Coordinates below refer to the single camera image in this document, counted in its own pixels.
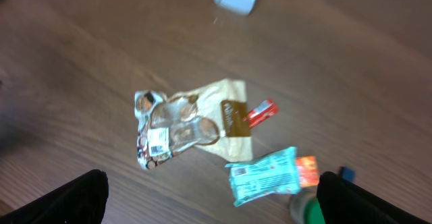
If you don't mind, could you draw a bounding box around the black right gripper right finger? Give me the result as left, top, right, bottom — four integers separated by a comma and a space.
317, 171, 429, 224

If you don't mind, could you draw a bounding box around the mint green tissue packet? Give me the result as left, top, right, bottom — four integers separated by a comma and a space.
226, 146, 301, 207

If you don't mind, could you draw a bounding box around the beige dog treat bag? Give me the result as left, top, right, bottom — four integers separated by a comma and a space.
134, 78, 253, 170

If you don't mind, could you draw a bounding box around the orange snack packet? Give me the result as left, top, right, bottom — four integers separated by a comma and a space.
296, 156, 320, 188

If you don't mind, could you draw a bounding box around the red snack stick packet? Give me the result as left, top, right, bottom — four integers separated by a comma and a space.
248, 99, 279, 128

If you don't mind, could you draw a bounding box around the green lid jar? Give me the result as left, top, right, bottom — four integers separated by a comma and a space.
289, 189, 325, 224

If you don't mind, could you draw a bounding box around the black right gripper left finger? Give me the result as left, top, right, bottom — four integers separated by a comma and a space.
1, 169, 109, 224

